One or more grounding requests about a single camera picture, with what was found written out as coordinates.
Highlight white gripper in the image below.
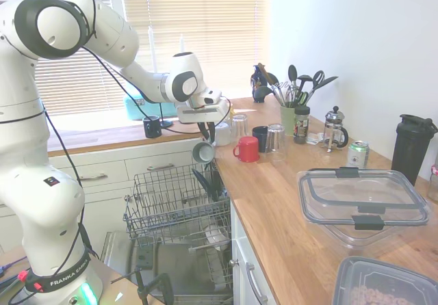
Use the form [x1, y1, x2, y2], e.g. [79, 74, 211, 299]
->
[177, 98, 231, 146]

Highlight grey ceramic mug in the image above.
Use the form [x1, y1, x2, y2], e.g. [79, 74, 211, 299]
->
[191, 141, 216, 164]

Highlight white mug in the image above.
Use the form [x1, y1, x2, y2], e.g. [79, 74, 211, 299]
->
[214, 122, 233, 147]

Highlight red mug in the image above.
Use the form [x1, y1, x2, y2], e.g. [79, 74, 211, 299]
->
[233, 135, 260, 163]

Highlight black printed mug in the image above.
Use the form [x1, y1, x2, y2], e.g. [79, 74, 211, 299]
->
[252, 126, 269, 153]

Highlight built-in dishwasher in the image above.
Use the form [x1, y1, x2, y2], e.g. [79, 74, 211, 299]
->
[99, 137, 237, 305]

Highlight clear faceted drinking glass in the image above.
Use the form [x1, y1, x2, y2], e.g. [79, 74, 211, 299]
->
[231, 113, 248, 148]
[266, 123, 287, 162]

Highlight dark blue plate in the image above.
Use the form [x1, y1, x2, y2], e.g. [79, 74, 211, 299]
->
[190, 168, 223, 202]

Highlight small black candle cup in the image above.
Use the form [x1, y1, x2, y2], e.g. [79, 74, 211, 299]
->
[142, 116, 162, 139]

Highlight black ladle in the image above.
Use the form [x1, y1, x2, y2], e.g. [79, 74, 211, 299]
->
[254, 85, 285, 107]

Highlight dark blue painted vase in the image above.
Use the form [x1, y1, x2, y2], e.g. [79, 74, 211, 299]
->
[251, 64, 266, 96]

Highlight teal metal bread box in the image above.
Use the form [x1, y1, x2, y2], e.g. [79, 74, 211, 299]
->
[123, 89, 179, 121]

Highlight pale green utensil pot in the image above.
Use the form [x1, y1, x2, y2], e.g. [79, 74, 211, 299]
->
[280, 103, 299, 137]

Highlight wooden spoon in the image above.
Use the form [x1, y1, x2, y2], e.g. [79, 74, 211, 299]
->
[257, 62, 280, 90]

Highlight black nylon spoon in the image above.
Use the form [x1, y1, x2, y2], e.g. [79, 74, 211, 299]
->
[287, 64, 298, 107]
[265, 72, 285, 97]

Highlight metal whisk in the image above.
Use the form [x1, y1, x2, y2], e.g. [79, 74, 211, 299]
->
[272, 81, 295, 108]

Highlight glass jar black lid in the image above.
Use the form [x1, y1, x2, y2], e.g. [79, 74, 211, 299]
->
[293, 105, 311, 144]

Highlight cream kitchen cabinet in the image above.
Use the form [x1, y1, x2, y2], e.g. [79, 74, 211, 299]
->
[229, 200, 278, 305]
[0, 135, 220, 251]

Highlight white bowl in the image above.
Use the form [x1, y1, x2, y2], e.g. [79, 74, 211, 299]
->
[204, 225, 229, 252]

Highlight cream window blind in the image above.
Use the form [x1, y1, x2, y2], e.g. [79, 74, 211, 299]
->
[0, 0, 123, 118]
[119, 0, 270, 104]

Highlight glass French press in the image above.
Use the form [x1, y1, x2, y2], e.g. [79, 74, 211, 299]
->
[321, 105, 349, 153]

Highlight black nylon spatula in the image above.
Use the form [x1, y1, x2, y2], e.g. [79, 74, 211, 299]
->
[307, 75, 339, 104]

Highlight white green drink can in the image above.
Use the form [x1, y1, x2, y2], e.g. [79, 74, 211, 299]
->
[347, 140, 370, 169]

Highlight clear plastic lidded container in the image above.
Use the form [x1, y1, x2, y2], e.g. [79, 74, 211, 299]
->
[296, 167, 433, 250]

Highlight black shaker bottle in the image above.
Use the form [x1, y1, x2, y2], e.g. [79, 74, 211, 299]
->
[391, 114, 438, 187]

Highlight grey lidded plastic container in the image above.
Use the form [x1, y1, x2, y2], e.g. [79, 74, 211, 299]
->
[333, 256, 438, 305]

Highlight glass jar red lid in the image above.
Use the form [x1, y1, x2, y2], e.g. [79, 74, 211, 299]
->
[426, 163, 438, 202]

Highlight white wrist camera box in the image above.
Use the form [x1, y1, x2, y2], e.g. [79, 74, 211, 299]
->
[196, 88, 222, 107]

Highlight grey wire dishwasher rack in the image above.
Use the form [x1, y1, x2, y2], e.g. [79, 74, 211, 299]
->
[123, 163, 232, 248]

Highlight lower wire dishwasher rack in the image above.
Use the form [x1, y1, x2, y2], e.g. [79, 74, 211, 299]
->
[188, 241, 235, 287]

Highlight black handled scissors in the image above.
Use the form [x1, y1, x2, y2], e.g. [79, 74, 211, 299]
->
[309, 70, 325, 97]

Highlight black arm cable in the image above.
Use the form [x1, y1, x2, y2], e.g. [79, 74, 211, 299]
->
[0, 0, 233, 268]

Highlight blue cable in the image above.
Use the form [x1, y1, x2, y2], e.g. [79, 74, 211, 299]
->
[0, 255, 28, 274]

